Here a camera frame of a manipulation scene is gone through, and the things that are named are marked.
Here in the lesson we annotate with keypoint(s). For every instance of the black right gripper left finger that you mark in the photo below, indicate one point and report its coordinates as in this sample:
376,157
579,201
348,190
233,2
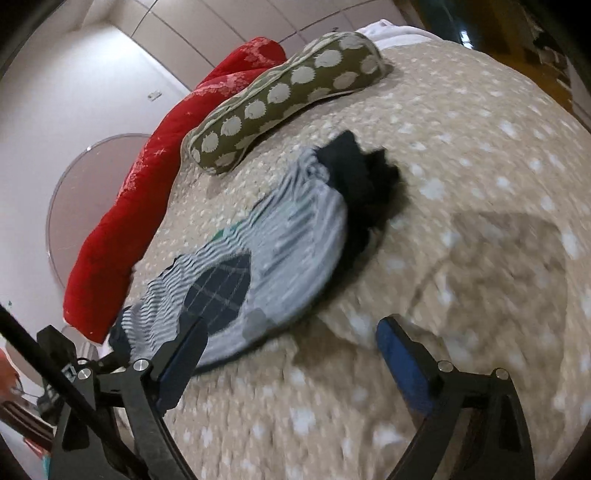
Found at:
147,389

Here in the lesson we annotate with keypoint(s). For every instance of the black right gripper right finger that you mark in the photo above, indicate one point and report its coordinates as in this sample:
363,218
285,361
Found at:
479,415

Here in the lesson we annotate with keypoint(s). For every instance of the navy striped pants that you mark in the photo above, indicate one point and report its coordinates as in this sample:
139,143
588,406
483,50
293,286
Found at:
263,273

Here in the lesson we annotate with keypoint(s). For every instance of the red plush blanket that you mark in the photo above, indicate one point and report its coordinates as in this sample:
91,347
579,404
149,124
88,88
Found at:
98,283

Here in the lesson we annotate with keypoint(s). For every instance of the beige spotted quilt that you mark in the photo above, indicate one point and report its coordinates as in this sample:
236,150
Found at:
488,262

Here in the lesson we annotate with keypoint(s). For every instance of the olive hedgehog print pillow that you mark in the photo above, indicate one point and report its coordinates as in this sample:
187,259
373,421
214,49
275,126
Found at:
333,65

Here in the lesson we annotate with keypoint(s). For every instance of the white bed sheet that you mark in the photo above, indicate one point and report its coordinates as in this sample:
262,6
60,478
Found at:
385,35

